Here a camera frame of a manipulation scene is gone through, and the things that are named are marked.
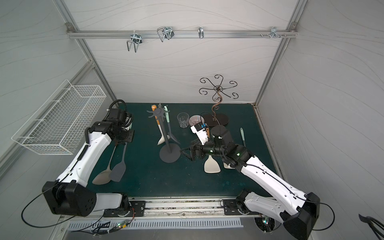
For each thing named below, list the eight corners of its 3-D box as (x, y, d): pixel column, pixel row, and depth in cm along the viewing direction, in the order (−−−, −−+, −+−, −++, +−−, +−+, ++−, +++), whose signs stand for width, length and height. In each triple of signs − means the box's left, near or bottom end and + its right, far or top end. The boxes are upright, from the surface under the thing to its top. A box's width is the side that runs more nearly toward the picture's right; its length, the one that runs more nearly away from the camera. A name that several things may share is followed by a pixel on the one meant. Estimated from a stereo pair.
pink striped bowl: (190, 128, 110) (189, 122, 104) (188, 122, 114) (188, 115, 108) (204, 126, 111) (204, 119, 106) (201, 119, 115) (202, 113, 110)
